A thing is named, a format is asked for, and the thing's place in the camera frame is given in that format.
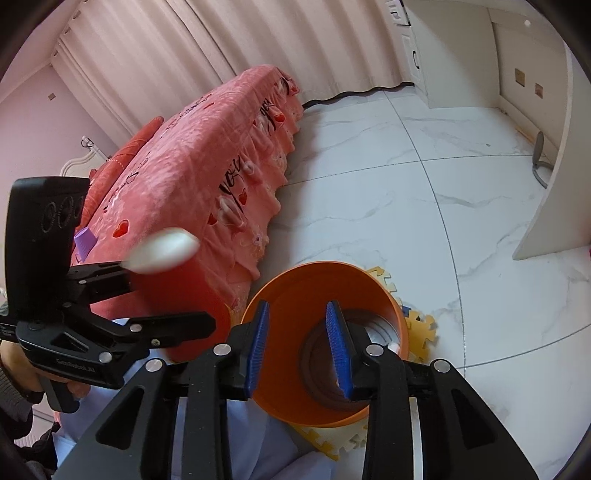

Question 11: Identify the red can with white lid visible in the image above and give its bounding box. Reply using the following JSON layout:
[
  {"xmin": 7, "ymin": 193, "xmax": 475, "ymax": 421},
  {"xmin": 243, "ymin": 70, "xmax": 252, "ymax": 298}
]
[{"xmin": 122, "ymin": 228, "xmax": 231, "ymax": 363}]

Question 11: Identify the orange trash bucket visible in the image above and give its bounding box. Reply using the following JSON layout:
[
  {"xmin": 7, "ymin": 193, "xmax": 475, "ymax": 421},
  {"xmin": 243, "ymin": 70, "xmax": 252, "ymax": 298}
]
[{"xmin": 242, "ymin": 261, "xmax": 410, "ymax": 428}]

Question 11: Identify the person's left hand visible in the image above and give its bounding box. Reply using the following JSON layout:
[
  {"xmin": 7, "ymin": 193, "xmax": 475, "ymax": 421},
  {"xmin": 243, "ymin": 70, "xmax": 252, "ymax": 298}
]
[{"xmin": 1, "ymin": 341, "xmax": 91, "ymax": 399}]

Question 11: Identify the light blue trouser leg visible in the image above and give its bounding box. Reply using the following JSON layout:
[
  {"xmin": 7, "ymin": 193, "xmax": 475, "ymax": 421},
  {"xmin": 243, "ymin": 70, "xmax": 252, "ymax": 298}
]
[{"xmin": 50, "ymin": 317, "xmax": 339, "ymax": 480}]

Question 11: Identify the folded red pink quilt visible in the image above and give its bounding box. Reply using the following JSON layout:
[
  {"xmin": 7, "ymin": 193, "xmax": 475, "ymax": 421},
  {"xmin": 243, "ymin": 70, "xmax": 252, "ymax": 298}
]
[{"xmin": 77, "ymin": 116, "xmax": 164, "ymax": 230}]

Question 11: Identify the white bed headboard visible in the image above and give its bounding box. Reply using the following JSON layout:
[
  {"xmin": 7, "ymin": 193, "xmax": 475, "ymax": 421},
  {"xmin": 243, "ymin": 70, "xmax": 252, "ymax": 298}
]
[{"xmin": 60, "ymin": 136, "xmax": 109, "ymax": 178}]

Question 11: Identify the pink bed with blanket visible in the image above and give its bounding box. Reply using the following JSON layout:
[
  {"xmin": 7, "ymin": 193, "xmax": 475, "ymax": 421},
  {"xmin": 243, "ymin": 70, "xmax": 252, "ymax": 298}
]
[{"xmin": 86, "ymin": 65, "xmax": 303, "ymax": 321}]

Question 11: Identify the pink curtain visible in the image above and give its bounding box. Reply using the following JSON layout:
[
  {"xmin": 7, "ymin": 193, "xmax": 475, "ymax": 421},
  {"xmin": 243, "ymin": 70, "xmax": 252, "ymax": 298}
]
[{"xmin": 51, "ymin": 0, "xmax": 411, "ymax": 145}]

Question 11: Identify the grey chair base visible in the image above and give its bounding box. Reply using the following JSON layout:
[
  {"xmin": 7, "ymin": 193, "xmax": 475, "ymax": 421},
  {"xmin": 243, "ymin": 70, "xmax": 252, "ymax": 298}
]
[{"xmin": 532, "ymin": 131, "xmax": 554, "ymax": 189}]

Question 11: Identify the white desk with shelves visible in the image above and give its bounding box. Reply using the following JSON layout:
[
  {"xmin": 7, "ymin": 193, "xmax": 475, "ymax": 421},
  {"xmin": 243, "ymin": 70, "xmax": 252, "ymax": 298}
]
[{"xmin": 386, "ymin": 1, "xmax": 590, "ymax": 260}]

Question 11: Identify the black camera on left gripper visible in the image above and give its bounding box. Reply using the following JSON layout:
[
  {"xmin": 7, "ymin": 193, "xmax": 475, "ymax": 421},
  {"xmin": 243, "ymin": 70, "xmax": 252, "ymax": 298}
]
[{"xmin": 4, "ymin": 176, "xmax": 90, "ymax": 321}]

